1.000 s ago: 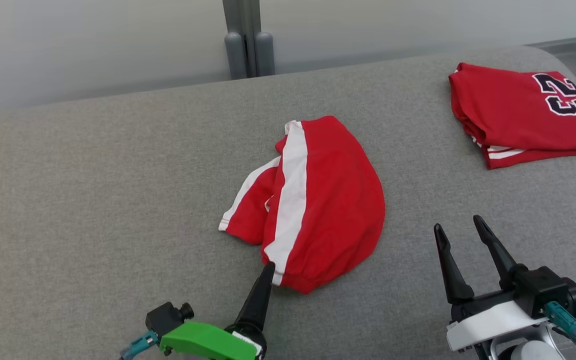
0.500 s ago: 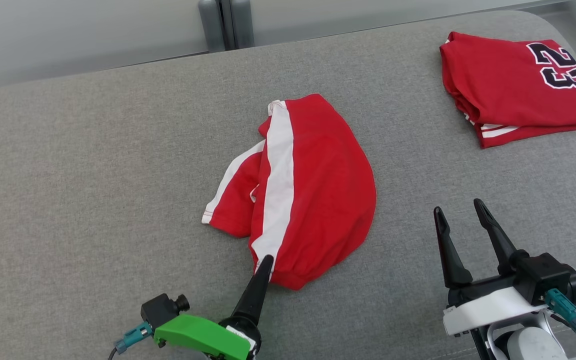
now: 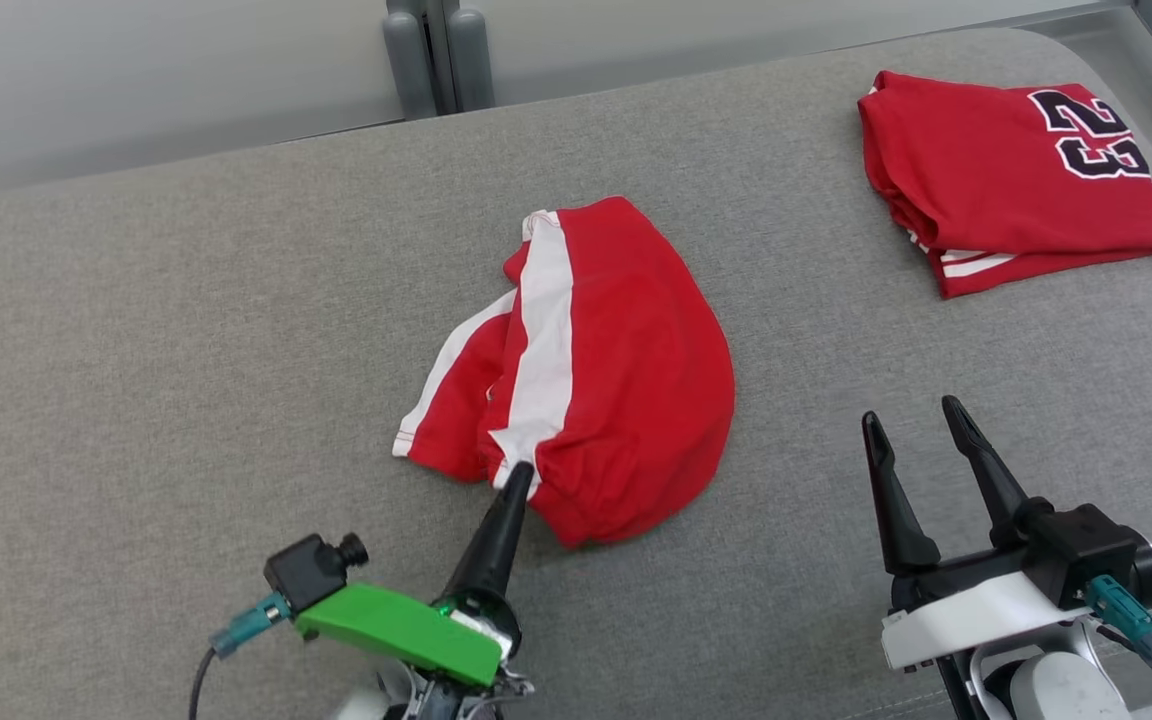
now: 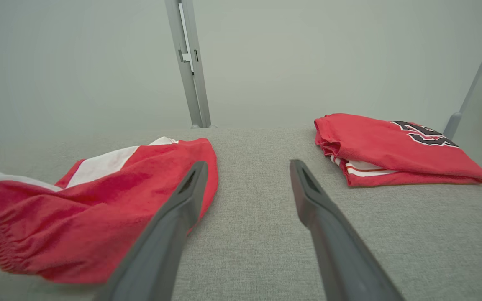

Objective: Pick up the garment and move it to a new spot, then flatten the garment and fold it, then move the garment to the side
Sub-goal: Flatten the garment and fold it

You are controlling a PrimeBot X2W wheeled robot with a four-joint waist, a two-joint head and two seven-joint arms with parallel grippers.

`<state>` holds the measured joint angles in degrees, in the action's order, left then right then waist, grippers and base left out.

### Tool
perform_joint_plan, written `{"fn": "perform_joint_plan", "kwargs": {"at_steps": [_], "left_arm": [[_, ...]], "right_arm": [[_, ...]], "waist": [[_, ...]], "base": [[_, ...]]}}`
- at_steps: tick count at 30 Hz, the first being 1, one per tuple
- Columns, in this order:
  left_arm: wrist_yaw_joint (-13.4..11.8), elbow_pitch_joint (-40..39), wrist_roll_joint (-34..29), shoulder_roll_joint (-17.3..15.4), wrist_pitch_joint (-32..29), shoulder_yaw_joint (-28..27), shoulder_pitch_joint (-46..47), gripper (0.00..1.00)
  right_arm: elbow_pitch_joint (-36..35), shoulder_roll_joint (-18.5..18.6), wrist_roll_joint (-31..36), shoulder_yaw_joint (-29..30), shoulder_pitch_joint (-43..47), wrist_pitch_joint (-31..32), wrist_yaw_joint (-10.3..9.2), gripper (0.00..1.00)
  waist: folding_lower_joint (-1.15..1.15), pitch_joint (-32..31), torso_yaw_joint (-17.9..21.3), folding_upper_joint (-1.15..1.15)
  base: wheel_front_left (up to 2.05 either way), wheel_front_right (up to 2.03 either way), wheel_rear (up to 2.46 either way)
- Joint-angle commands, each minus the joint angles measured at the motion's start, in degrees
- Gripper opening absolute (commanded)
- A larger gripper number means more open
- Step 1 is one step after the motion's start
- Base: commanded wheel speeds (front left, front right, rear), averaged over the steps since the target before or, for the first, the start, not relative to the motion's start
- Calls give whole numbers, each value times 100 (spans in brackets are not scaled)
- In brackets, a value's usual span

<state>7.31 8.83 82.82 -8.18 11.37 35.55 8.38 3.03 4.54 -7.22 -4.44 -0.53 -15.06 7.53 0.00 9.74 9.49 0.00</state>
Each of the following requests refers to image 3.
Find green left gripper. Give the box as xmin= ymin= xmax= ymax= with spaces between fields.
xmin=293 ymin=460 xmax=537 ymax=689

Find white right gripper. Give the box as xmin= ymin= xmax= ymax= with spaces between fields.
xmin=861 ymin=395 xmax=1099 ymax=673

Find red shorts with white stripe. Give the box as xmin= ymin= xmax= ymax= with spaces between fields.
xmin=393 ymin=196 xmax=737 ymax=549

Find red jersey with number 23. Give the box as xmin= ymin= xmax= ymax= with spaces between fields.
xmin=857 ymin=70 xmax=1152 ymax=301

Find teal right camera connector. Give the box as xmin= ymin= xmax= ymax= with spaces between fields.
xmin=1084 ymin=575 xmax=1152 ymax=669

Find teal camera connector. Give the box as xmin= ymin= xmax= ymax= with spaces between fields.
xmin=1084 ymin=575 xmax=1152 ymax=669
xmin=211 ymin=592 xmax=295 ymax=659

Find teal left camera connector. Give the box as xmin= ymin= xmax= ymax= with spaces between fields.
xmin=211 ymin=592 xmax=295 ymax=659

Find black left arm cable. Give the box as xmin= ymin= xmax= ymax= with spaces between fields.
xmin=188 ymin=645 xmax=222 ymax=720

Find grey rounded post foot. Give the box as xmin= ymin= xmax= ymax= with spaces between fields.
xmin=383 ymin=10 xmax=437 ymax=121
xmin=446 ymin=8 xmax=497 ymax=113

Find grey metal partition post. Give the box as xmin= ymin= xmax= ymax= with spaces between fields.
xmin=383 ymin=0 xmax=497 ymax=121

